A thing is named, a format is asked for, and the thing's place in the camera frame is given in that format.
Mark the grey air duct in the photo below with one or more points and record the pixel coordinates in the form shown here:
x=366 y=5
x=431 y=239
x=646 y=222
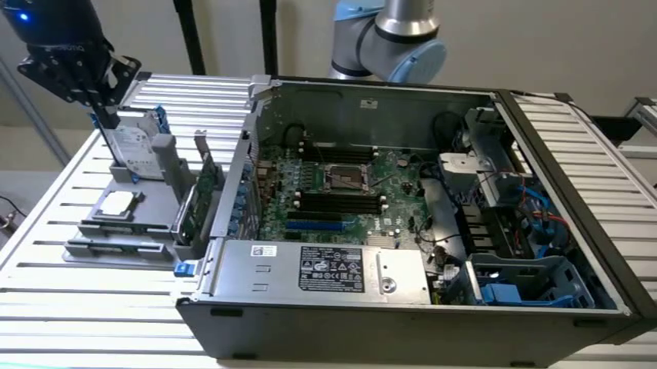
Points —
x=441 y=211

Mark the black expansion slot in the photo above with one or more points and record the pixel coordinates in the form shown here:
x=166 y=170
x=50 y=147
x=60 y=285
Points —
x=313 y=216

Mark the green motherboard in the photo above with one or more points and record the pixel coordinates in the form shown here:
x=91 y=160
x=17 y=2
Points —
x=395 y=215

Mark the silver power supply unit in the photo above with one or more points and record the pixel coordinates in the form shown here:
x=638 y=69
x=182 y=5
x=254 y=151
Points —
x=318 y=273

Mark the metal drive cage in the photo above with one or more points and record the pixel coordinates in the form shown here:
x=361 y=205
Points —
x=485 y=161

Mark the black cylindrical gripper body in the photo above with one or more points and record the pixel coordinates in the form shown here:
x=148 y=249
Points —
x=56 y=27

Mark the blue case latch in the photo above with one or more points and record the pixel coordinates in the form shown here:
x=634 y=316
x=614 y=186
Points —
x=184 y=269

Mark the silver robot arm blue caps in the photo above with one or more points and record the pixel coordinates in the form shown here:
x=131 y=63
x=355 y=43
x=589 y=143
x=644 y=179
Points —
x=405 y=34

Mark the black RAM slot bank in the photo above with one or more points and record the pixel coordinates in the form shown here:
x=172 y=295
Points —
x=338 y=154
x=338 y=201

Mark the green graphics card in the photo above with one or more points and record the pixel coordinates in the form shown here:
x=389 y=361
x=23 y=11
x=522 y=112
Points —
x=202 y=192

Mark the black open PC case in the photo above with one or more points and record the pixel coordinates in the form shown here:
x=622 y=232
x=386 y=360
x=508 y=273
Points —
x=390 y=330

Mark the CPU socket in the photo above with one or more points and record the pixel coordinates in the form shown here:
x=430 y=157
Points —
x=342 y=177

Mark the silver CPU chip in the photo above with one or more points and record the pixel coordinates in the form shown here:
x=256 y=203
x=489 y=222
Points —
x=120 y=204

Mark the hard disk blue rails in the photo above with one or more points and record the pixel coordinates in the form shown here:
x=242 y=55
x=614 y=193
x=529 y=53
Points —
x=136 y=146

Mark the blue expansion slot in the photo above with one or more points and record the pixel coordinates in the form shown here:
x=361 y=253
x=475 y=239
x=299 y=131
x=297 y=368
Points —
x=314 y=225

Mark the blue grey disk bay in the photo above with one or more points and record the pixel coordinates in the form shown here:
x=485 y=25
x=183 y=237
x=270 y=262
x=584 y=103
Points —
x=533 y=280

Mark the aluminium frame profile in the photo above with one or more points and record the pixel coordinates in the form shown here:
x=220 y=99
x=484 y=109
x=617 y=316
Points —
x=640 y=109

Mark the black box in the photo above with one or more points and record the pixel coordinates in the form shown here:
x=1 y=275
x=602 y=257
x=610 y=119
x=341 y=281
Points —
x=613 y=128

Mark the black stand pole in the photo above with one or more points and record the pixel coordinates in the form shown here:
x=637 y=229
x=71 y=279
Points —
x=191 y=36
x=269 y=36

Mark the grey parts rack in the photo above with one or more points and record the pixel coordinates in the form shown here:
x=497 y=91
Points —
x=164 y=188

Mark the green RAM stick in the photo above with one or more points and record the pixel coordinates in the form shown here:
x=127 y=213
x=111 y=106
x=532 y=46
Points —
x=115 y=248

